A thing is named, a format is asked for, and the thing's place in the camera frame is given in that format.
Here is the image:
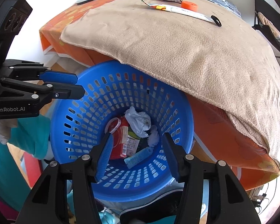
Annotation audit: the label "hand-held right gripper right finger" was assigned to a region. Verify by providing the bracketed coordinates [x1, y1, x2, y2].
[162, 133, 262, 224]

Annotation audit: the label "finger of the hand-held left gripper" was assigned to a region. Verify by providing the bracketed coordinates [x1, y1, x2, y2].
[2, 60, 78, 85]
[0, 78, 85, 103]

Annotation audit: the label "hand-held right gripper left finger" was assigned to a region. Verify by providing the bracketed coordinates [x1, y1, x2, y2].
[15, 133, 114, 224]

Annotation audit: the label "red carton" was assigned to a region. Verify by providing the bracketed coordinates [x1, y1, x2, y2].
[107, 117, 131, 160]

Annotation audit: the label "white tissue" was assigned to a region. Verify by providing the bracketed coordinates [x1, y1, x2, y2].
[147, 125, 160, 148]

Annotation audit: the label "green white milk carton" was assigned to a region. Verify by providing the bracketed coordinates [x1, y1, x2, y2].
[127, 131, 141, 157]

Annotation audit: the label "white paper wristband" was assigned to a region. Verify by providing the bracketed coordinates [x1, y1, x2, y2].
[105, 118, 121, 134]

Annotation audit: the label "light blue tube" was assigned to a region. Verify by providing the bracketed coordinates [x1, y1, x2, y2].
[124, 147, 154, 169]

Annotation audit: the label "blue plastic basket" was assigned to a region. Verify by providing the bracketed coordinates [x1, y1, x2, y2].
[50, 60, 195, 202]

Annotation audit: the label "white plastic wrapper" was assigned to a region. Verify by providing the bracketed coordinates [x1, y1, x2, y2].
[124, 106, 152, 139]

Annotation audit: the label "person's teal sleeved left forearm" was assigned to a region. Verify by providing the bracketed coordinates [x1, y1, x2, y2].
[7, 115, 52, 160]

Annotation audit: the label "person's left hand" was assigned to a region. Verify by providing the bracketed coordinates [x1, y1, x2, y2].
[0, 119, 18, 145]

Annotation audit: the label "tan blanket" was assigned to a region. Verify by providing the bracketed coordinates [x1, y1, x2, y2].
[60, 0, 280, 173]

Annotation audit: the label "white power strip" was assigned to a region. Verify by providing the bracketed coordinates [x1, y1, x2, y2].
[250, 187, 269, 208]

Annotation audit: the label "person's teal garment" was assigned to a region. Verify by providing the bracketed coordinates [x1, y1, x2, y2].
[0, 142, 38, 213]

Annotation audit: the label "colourful long wrapper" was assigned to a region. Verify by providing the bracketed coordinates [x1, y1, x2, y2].
[141, 0, 215, 24]

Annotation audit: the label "orange tape roll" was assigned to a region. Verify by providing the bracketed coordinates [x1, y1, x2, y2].
[181, 1, 198, 12]

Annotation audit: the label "blue checked mattress sheet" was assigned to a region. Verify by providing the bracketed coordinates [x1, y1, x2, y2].
[201, 0, 242, 17]

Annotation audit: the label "pink clothes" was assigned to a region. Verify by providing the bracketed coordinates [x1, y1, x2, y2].
[258, 12, 279, 38]

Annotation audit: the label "black folding chair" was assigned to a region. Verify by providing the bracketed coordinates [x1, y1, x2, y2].
[251, 0, 280, 83]

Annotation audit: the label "black floor cables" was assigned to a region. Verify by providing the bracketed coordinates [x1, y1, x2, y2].
[250, 180, 279, 213]

